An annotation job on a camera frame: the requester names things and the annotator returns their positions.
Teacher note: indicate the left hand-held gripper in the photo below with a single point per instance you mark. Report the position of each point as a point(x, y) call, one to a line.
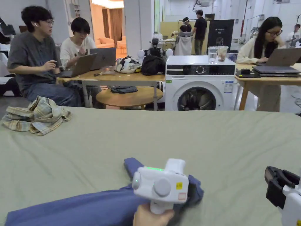
point(162, 186)

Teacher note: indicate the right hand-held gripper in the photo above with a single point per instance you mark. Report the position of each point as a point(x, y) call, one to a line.
point(292, 207)

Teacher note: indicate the dark blue shirt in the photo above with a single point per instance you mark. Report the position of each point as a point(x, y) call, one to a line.
point(89, 209)

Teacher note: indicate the person's left hand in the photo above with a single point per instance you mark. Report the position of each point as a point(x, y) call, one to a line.
point(148, 219)

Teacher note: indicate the bed with pale green sheet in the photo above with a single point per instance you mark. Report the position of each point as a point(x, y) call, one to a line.
point(164, 136)

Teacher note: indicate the white washing machine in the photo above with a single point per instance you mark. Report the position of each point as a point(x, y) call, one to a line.
point(200, 82)

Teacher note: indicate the black and white robot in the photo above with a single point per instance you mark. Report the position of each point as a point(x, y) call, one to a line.
point(155, 48)

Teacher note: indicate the plaid shirt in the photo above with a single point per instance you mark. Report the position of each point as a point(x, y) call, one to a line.
point(40, 116)

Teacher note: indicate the large black screen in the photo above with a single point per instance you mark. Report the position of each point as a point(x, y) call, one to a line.
point(221, 33)

